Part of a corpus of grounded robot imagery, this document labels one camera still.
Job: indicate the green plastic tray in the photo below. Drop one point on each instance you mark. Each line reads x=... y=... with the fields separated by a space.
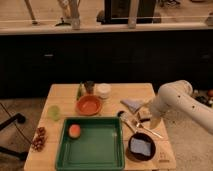
x=98 y=148

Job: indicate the black chair base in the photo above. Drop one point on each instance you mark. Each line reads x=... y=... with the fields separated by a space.
x=9 y=136

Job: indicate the black cabinet under window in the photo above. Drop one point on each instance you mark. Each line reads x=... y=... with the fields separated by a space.
x=118 y=11

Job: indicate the orange peach fruit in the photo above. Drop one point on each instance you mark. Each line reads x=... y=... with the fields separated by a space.
x=74 y=131

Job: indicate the dark grey cup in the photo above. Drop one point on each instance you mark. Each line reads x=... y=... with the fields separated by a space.
x=89 y=87

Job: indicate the pastry brush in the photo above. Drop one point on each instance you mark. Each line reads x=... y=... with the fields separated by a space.
x=123 y=116

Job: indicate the silver fork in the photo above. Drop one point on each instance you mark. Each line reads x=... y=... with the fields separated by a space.
x=139 y=125

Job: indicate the grey folded cloth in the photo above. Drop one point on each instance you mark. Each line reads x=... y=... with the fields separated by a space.
x=132 y=105

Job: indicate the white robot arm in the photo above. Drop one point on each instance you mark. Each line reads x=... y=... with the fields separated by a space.
x=177 y=95

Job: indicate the black frying pan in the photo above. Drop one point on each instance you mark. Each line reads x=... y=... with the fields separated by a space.
x=146 y=138

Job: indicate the green plastic cup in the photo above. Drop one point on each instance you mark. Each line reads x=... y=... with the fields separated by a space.
x=53 y=112

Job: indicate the orange bowl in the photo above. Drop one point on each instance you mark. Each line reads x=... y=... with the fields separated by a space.
x=88 y=105

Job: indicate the black chalkboard eraser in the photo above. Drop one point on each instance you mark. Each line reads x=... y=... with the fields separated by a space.
x=144 y=115

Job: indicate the blue sponge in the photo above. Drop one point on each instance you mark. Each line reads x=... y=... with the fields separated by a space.
x=140 y=146

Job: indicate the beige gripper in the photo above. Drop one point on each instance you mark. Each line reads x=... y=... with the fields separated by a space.
x=154 y=121

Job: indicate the white paper cup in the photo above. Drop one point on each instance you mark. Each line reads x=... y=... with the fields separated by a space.
x=103 y=90

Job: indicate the red grape bunch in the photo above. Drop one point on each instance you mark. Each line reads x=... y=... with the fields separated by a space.
x=39 y=141

